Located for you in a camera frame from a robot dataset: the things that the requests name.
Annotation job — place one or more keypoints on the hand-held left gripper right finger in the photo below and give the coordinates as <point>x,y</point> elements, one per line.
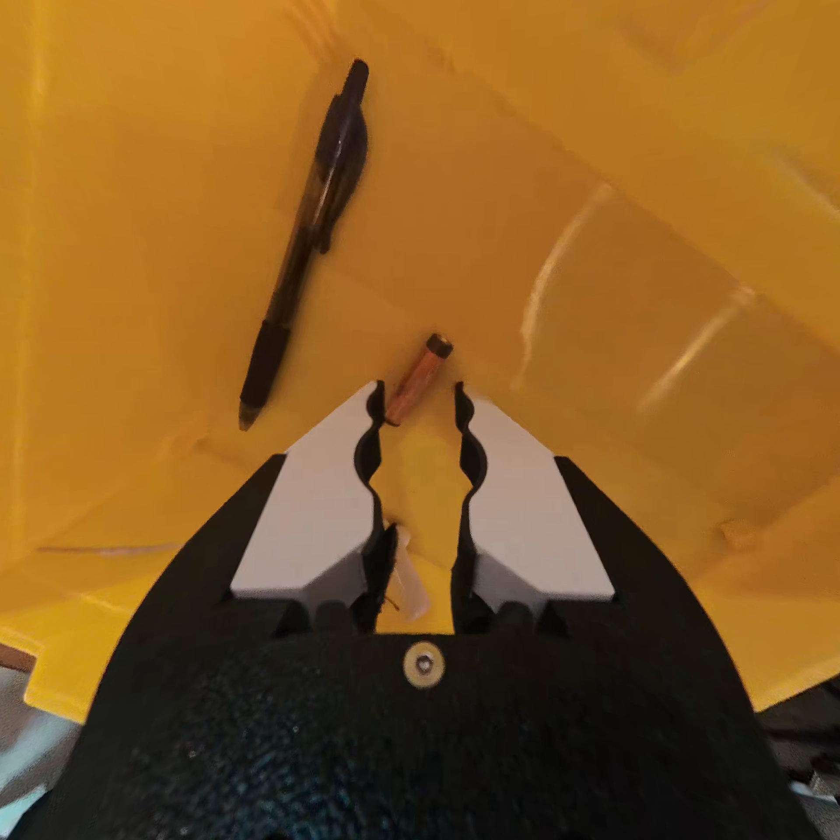
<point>538,525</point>

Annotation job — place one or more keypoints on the copper black battery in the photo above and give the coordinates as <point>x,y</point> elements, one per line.
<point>413,387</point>

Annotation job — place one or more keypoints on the yellow plastic bin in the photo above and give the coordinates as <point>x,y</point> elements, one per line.
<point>164,229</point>

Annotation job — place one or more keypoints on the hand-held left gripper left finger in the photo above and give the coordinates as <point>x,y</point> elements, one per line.
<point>308,525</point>

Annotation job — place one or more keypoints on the black ballpoint pen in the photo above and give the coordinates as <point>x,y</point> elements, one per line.
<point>321,190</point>

